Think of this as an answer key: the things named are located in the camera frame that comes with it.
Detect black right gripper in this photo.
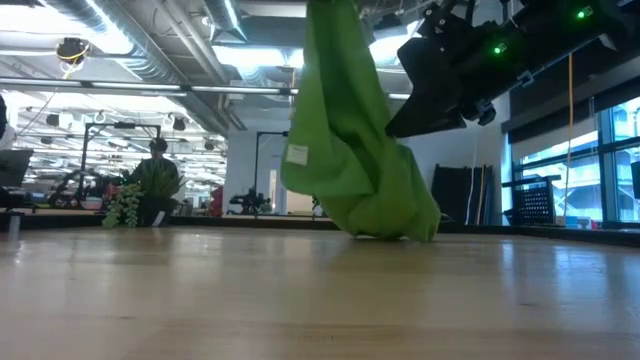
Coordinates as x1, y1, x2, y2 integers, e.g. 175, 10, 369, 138
384, 9, 534, 139

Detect green microfiber towel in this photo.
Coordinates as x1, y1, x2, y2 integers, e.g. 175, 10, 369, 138
279, 0, 442, 244

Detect black leaning panels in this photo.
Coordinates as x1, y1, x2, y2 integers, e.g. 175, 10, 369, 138
430, 163, 495, 225

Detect black perforated panel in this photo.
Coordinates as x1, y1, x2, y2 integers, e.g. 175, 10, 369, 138
501, 174, 562, 226

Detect red background object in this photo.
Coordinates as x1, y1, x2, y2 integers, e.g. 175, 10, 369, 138
208, 184, 225, 217

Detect person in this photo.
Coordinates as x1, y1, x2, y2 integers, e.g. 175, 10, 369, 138
130, 137, 180, 187

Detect artificial green potted plant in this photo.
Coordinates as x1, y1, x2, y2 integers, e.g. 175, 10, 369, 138
102, 158, 187, 229

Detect long ceiling light tube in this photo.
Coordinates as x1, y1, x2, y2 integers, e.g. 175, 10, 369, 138
0, 77, 411, 101

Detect black round ceiling device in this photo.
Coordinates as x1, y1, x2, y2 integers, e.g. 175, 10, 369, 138
54, 36, 91, 65

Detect dark computer monitor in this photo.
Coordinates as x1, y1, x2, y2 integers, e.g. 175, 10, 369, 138
0, 148, 35, 189

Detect yellow hanging cord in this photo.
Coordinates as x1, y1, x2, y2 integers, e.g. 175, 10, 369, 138
476, 127, 488, 221

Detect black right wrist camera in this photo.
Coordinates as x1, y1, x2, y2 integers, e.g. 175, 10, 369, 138
417, 0, 501, 41

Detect black metal stand frame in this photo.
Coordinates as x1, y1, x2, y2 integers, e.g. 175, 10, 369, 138
253, 130, 292, 216
78, 121, 162, 201

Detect black window frame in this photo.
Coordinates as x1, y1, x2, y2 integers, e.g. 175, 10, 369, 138
508, 94, 640, 231

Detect black table frame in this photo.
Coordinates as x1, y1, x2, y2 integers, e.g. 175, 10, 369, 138
0, 209, 640, 247

